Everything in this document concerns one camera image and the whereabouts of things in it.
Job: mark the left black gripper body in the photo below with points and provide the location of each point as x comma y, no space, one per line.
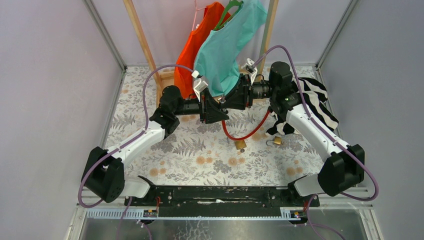
193,107

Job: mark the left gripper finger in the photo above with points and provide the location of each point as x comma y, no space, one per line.
207,98
213,113

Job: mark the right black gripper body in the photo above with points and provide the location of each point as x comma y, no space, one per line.
259,90

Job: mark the red cable lock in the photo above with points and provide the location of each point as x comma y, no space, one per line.
243,122

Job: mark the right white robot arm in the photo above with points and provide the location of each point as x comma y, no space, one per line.
298,104

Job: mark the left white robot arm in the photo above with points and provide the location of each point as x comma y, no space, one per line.
104,173

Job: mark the wooden clothes rack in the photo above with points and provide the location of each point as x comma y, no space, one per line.
166,78

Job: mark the teal shirt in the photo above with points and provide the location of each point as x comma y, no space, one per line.
216,59

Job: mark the large brass padlock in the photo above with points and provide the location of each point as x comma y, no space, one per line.
240,145

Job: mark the floral table mat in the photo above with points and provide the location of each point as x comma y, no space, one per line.
201,154

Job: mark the small brass padlock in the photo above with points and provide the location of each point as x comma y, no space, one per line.
276,141

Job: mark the black white striped cloth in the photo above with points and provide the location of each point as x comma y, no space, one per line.
315,95

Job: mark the orange shirt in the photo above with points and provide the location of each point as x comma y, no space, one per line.
205,22

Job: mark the green clothes hanger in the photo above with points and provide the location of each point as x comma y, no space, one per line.
226,16

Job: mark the pink clothes hanger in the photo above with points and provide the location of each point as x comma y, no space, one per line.
197,9

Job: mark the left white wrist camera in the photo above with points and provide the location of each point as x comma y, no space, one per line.
199,84

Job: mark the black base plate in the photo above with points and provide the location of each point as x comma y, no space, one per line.
222,201

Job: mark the white slotted cable duct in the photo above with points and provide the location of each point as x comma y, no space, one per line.
115,213

